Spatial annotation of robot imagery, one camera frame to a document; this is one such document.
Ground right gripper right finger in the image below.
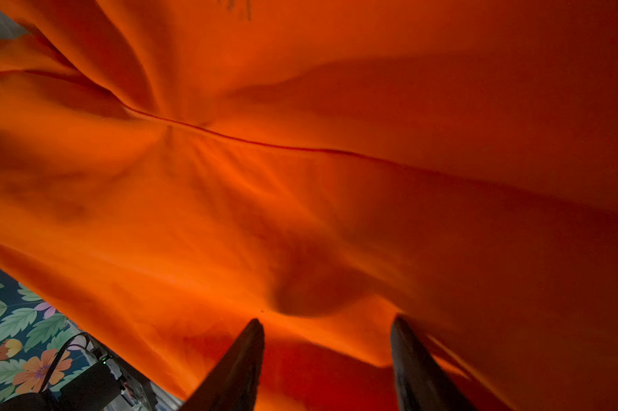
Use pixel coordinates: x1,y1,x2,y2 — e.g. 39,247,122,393
390,315,476,411

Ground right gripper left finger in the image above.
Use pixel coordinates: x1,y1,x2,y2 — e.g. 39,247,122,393
180,319,264,411

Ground orange shorts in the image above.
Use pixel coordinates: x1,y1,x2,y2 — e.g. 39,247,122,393
0,1,618,410

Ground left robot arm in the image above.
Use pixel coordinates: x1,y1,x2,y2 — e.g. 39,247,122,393
0,332,158,410

